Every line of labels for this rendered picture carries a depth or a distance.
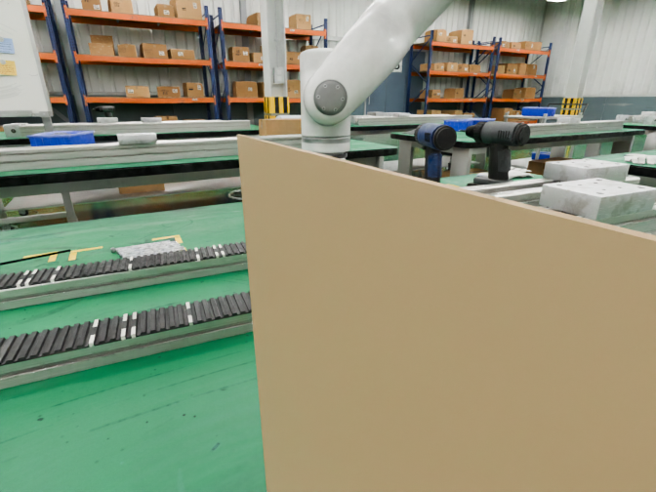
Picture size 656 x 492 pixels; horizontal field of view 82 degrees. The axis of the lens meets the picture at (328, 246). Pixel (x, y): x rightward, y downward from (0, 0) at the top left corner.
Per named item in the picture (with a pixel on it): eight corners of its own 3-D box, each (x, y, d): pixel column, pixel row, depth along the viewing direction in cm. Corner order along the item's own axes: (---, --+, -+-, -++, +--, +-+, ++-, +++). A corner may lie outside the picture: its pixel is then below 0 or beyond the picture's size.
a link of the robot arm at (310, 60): (353, 138, 61) (347, 133, 69) (355, 45, 56) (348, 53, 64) (301, 138, 60) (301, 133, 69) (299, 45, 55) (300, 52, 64)
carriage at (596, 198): (592, 235, 64) (601, 196, 62) (535, 218, 74) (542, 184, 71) (647, 224, 70) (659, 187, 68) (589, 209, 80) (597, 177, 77)
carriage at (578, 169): (581, 196, 90) (588, 168, 87) (540, 187, 99) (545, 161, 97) (622, 190, 96) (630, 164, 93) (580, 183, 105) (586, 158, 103)
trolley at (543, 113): (530, 188, 477) (547, 103, 441) (492, 182, 520) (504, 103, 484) (571, 180, 530) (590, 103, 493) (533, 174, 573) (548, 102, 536)
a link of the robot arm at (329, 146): (294, 134, 67) (294, 151, 68) (311, 139, 60) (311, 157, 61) (336, 133, 71) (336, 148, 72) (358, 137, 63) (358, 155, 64)
